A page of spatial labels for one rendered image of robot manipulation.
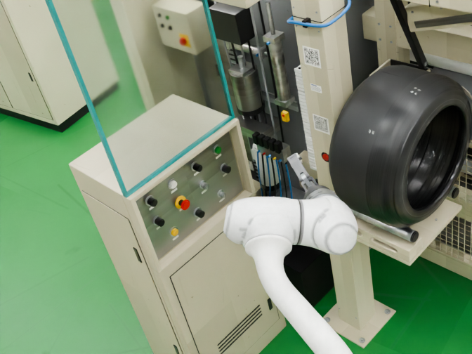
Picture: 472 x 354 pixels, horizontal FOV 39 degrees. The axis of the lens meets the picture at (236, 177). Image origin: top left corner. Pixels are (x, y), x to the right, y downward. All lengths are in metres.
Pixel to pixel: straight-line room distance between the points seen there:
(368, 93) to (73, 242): 2.52
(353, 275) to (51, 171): 2.67
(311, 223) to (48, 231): 3.18
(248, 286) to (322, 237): 1.61
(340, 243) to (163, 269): 1.26
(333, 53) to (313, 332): 1.25
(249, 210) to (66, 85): 3.99
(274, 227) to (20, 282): 2.95
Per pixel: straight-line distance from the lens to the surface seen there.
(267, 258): 1.40
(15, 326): 3.98
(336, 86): 2.42
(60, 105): 5.31
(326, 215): 1.43
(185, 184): 2.53
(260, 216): 1.41
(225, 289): 2.89
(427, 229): 2.66
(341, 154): 2.26
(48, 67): 5.18
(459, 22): 2.47
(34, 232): 4.51
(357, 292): 3.14
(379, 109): 2.22
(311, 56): 2.38
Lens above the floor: 2.67
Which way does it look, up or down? 38 degrees down
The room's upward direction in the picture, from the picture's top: 14 degrees counter-clockwise
